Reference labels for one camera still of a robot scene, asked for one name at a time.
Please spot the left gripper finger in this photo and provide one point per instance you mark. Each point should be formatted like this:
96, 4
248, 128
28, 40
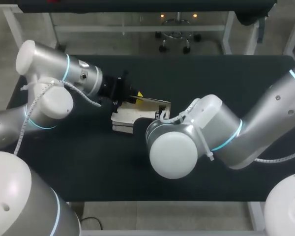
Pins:
140, 94

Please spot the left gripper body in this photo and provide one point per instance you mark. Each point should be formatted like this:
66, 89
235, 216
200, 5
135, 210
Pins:
111, 87

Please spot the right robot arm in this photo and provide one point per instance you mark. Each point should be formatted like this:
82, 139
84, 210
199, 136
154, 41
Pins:
268, 110

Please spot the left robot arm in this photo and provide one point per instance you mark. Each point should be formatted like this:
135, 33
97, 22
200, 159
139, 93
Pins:
51, 64

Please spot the chrome stool with black wheels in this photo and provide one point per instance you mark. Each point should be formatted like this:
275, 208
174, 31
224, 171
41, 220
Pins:
178, 37

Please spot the table with dark cloth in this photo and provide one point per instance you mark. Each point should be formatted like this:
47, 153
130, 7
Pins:
137, 6

